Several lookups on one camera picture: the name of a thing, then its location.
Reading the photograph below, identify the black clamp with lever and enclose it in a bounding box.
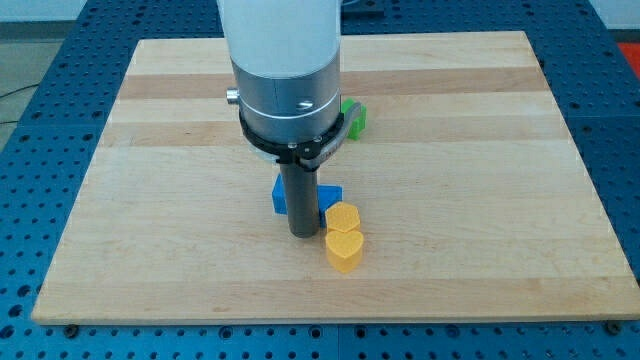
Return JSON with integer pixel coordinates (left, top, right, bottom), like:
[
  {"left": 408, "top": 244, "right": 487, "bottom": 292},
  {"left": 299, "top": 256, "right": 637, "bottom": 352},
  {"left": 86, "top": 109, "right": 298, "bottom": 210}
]
[{"left": 239, "top": 102, "right": 362, "bottom": 172}]

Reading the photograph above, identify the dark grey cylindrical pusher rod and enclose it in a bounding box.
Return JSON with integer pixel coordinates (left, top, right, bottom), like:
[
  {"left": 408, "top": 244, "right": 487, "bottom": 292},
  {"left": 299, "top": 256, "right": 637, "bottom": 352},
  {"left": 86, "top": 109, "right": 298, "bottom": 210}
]
[{"left": 280, "top": 164, "right": 320, "bottom": 238}]

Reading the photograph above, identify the blue triangle block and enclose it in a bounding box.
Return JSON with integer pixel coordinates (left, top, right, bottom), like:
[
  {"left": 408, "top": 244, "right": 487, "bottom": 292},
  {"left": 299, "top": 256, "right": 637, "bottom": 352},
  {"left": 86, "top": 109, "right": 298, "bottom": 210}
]
[{"left": 271, "top": 174, "right": 287, "bottom": 215}]

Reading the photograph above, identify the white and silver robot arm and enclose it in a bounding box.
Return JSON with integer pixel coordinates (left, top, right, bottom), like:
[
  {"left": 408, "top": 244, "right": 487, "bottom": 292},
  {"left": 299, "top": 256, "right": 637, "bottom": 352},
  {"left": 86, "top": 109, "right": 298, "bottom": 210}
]
[{"left": 217, "top": 0, "right": 361, "bottom": 238}]

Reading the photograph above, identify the blue cube block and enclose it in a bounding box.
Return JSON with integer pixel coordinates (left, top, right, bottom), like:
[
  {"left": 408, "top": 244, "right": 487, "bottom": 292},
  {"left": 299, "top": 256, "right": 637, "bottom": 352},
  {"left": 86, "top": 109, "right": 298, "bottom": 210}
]
[{"left": 317, "top": 185, "right": 343, "bottom": 228}]

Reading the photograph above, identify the yellow hexagon block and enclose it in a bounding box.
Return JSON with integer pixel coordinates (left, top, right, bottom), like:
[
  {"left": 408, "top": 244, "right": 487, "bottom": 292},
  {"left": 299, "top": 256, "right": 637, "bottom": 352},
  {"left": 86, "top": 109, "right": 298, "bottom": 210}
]
[{"left": 325, "top": 202, "right": 361, "bottom": 233}]

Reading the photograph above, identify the green block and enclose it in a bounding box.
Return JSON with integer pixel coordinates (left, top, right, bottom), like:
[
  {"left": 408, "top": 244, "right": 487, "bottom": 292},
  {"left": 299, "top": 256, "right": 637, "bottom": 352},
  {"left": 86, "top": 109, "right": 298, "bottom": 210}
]
[{"left": 341, "top": 98, "right": 367, "bottom": 140}]

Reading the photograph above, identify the yellow heart block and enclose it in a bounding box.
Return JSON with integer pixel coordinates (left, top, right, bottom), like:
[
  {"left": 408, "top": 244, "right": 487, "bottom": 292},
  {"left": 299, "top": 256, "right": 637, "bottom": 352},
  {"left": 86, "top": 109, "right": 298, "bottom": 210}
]
[{"left": 325, "top": 231, "right": 364, "bottom": 273}]

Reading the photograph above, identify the wooden board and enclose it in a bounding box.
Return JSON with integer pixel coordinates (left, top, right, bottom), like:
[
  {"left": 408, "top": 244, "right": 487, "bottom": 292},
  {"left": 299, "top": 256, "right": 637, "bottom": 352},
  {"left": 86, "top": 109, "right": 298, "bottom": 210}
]
[{"left": 31, "top": 31, "right": 639, "bottom": 325}]

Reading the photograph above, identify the black cable on floor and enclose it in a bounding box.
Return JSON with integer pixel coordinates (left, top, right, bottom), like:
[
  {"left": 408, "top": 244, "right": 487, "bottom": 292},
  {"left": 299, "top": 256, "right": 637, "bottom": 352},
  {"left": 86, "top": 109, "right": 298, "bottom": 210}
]
[{"left": 0, "top": 82, "right": 40, "bottom": 126}]

